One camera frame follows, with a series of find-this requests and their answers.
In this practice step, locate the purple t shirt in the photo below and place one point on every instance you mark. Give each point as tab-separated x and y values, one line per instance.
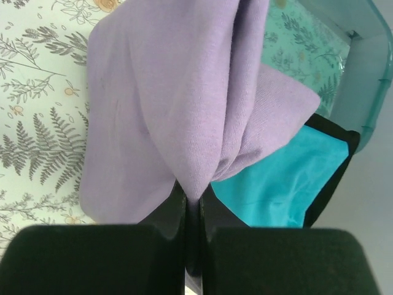
178	94

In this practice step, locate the teal folded t shirt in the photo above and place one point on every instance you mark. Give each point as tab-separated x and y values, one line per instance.
276	191

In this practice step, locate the floral table mat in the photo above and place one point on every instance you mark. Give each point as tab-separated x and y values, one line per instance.
44	110

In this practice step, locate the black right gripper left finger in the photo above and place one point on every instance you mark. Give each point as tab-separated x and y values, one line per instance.
143	258

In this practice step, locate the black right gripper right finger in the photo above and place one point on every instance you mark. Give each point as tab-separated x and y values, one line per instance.
238	259

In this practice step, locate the teal plastic bin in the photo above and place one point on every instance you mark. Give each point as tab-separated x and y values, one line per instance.
341	49

